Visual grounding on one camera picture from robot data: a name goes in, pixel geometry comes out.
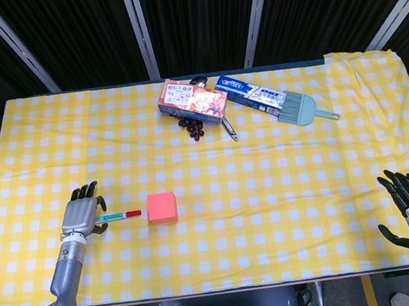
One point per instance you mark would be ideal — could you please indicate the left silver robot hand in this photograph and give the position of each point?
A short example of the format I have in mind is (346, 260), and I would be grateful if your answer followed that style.
(80, 216)

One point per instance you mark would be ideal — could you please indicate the red and white marker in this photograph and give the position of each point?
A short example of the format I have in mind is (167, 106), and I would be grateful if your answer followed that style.
(122, 215)

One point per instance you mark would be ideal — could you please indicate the orange-red foam cube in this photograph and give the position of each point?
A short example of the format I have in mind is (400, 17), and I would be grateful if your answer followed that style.
(163, 208)

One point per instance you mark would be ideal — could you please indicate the yellow checkered tablecloth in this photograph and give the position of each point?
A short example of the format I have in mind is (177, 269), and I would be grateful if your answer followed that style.
(231, 179)

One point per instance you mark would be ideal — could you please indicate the grey shoe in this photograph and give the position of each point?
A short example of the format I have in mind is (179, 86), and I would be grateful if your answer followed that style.
(400, 301)

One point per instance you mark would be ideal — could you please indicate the dark red grape bunch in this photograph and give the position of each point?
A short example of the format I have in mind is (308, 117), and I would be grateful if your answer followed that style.
(193, 128)

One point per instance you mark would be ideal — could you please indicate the orange snack box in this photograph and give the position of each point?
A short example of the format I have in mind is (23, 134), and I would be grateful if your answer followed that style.
(193, 101)

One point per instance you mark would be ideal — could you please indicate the light teal silicone brush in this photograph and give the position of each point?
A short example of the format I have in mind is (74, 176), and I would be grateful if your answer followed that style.
(297, 109)

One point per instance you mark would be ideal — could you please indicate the metal spoon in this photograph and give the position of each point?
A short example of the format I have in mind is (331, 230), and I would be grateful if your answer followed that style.
(200, 81)

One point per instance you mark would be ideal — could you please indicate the blue toothpaste box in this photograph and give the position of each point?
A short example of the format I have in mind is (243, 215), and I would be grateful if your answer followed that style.
(249, 91)

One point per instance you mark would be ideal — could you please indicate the black pleated curtain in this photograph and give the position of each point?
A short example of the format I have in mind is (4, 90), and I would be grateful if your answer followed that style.
(193, 17)

